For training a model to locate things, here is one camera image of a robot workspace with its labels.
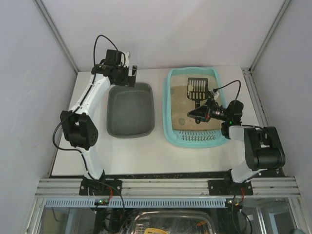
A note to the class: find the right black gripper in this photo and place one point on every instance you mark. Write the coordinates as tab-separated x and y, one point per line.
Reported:
207	113

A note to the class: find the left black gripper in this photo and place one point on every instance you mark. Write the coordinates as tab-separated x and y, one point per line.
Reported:
125	76

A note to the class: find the black litter scoop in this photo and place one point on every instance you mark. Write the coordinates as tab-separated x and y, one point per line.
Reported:
199	92

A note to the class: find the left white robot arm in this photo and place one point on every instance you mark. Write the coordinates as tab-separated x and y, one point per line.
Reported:
77	123

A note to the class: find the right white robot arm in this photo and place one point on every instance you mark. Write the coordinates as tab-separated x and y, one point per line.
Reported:
262	147

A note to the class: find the teal cat litter box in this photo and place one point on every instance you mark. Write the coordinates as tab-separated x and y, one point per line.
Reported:
189	139

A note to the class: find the beige cat litter sand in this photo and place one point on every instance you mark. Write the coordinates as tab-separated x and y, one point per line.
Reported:
180	106

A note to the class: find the dark grey plastic bin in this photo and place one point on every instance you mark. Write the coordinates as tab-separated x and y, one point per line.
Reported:
130	111

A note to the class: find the clear plastic tub below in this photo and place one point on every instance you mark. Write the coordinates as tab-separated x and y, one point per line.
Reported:
171	222

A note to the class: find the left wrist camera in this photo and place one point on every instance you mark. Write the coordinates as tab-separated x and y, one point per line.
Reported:
113	57

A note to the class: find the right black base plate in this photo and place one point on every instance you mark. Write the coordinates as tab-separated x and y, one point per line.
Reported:
230	187

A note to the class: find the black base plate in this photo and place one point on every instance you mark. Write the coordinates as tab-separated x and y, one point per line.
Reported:
102	188
230	187

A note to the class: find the blue slotted cable duct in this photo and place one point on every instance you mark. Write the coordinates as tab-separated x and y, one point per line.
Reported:
136	202

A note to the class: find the aluminium front rail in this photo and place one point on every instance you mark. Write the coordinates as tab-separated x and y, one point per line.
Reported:
183	187

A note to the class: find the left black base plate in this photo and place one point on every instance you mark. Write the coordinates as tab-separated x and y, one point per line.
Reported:
102	188

